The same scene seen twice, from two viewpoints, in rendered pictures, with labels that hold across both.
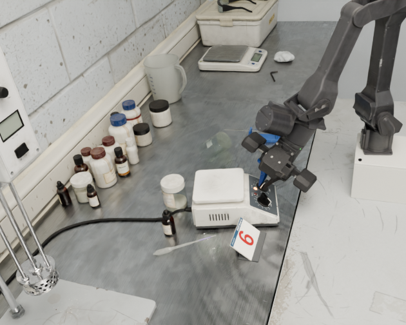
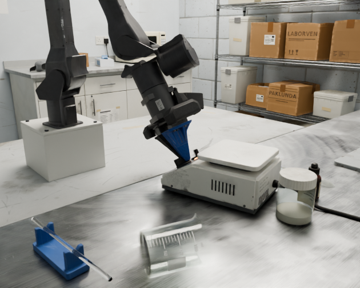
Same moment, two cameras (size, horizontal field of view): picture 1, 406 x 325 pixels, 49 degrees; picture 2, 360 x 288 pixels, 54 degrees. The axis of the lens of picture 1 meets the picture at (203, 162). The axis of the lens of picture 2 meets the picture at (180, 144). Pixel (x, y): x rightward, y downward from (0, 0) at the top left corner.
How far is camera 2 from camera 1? 1.51 m
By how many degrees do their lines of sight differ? 122
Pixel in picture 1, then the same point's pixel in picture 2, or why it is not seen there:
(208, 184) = (251, 154)
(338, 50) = not seen: outside the picture
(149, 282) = (339, 174)
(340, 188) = (99, 172)
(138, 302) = (350, 163)
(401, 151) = not seen: hidden behind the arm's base
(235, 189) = (225, 144)
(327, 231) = (159, 158)
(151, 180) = (334, 270)
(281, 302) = not seen: hidden behind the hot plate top
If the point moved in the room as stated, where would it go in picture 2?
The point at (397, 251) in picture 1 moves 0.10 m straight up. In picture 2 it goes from (136, 142) to (134, 107)
